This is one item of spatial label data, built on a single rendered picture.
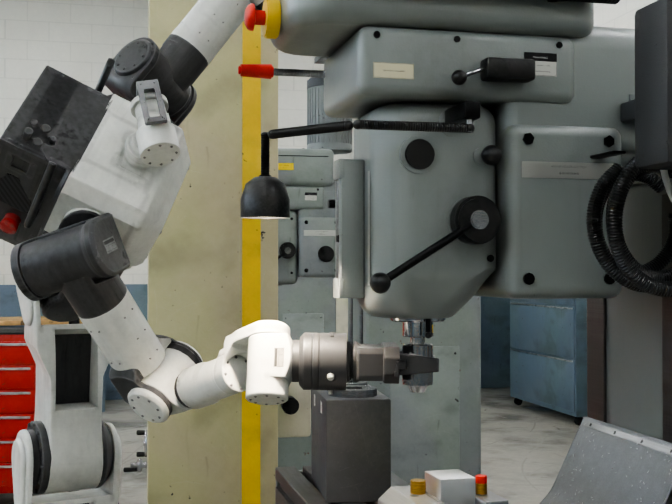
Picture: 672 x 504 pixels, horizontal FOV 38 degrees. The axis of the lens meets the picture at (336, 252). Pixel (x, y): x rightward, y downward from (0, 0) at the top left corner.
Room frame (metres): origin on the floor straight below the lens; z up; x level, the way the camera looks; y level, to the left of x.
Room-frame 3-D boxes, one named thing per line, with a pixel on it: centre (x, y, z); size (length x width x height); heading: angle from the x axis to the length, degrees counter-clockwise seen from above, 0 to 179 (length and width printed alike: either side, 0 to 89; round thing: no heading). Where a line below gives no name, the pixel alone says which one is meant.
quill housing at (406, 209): (1.51, -0.13, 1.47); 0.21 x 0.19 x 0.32; 14
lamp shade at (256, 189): (1.42, 0.10, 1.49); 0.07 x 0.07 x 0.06
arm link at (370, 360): (1.51, -0.03, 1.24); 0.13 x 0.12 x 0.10; 0
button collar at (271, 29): (1.46, 0.10, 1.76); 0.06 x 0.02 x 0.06; 14
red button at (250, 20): (1.45, 0.12, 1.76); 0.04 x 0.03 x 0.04; 14
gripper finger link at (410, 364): (1.48, -0.13, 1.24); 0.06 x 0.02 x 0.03; 90
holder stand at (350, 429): (1.88, -0.03, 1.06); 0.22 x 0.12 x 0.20; 8
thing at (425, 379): (1.51, -0.13, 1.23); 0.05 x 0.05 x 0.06
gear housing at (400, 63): (1.52, -0.17, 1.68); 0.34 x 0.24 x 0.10; 104
